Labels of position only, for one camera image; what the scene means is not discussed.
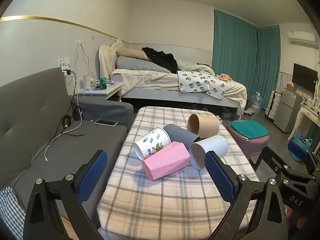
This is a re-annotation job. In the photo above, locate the white nightstand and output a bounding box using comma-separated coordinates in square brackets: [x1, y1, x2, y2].
[75, 81, 123, 102]

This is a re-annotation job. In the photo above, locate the leaf patterned mat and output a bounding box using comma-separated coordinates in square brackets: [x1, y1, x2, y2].
[177, 70, 227, 99]

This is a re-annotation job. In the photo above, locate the teal curtain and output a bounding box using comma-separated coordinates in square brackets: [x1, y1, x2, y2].
[212, 9, 281, 105]

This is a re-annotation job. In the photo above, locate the bed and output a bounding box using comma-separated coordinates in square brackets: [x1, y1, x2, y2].
[99, 39, 248, 120]

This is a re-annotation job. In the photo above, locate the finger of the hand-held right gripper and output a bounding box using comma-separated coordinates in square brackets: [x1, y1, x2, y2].
[250, 146, 317, 188]
[307, 150, 320, 178]

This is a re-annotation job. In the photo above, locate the purple stool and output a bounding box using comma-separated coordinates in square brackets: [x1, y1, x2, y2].
[226, 120, 270, 164]

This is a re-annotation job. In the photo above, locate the pale grey cup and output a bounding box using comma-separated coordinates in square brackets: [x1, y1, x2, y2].
[191, 135, 229, 170]

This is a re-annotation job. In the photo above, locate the wall socket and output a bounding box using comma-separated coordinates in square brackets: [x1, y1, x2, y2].
[57, 57, 71, 68]

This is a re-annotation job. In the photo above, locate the white leaf print cup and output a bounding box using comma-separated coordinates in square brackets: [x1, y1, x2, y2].
[133, 128, 172, 161]

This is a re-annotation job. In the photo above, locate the blue bag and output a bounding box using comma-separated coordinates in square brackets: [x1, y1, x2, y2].
[287, 133, 313, 162]

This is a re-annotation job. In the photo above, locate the pale green blanket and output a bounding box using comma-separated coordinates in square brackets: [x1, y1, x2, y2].
[175, 59, 215, 77]

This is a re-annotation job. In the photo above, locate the silver fridge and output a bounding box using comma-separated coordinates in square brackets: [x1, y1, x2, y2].
[273, 88, 303, 133]

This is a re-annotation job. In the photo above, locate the person's right hand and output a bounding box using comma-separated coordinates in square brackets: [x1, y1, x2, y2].
[286, 206, 304, 233]

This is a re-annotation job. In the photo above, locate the black television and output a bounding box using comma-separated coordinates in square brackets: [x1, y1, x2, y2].
[292, 63, 318, 93]

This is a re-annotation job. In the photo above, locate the white air conditioner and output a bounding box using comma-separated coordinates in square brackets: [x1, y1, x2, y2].
[287, 31, 316, 47]

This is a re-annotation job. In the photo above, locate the grey sofa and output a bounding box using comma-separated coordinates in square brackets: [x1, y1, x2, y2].
[0, 67, 134, 240]

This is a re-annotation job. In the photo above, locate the teal seat cushion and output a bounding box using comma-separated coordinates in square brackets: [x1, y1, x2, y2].
[229, 120, 269, 138]

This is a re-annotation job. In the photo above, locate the tan cup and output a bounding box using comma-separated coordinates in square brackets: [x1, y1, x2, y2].
[187, 114, 220, 139]

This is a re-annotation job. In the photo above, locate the smartphone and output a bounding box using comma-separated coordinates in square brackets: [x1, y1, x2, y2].
[94, 119, 118, 127]

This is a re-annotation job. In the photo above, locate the dark grey cup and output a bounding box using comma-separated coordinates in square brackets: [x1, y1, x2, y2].
[163, 124, 201, 153]

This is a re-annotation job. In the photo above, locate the white console table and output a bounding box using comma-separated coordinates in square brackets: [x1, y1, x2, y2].
[294, 104, 320, 140]

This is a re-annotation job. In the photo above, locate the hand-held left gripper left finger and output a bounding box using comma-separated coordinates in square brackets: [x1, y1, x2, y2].
[23, 149, 108, 240]

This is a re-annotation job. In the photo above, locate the blue checked cloth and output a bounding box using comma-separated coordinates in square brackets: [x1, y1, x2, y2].
[0, 186, 27, 240]

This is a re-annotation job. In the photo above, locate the clear water jug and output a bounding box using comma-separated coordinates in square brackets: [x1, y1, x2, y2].
[251, 92, 263, 113]

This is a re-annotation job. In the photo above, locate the plaid-covered table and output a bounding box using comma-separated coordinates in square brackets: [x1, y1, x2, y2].
[97, 106, 260, 239]

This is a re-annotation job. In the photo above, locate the white charging cable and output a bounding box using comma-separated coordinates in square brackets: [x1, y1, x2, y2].
[44, 120, 83, 162]

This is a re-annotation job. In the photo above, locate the black cable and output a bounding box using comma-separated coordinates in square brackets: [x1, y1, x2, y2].
[61, 70, 86, 137]

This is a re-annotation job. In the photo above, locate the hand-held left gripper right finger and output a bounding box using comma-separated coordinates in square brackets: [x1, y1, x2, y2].
[205, 151, 289, 240]

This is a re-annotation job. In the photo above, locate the beige pillow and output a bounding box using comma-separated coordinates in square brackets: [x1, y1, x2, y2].
[116, 49, 150, 61]

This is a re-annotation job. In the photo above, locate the checked pillow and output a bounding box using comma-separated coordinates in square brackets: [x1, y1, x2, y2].
[116, 56, 173, 74]

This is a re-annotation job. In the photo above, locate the white tufted headboard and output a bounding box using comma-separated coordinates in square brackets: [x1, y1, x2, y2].
[99, 39, 123, 80]

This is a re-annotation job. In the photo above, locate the pink faceted cup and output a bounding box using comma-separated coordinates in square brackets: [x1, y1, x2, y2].
[142, 141, 191, 181]

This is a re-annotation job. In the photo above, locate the black clothing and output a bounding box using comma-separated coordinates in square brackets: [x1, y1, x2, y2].
[142, 47, 178, 73]

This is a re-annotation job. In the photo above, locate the white wall cable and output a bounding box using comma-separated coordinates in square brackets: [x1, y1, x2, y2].
[74, 41, 95, 92]

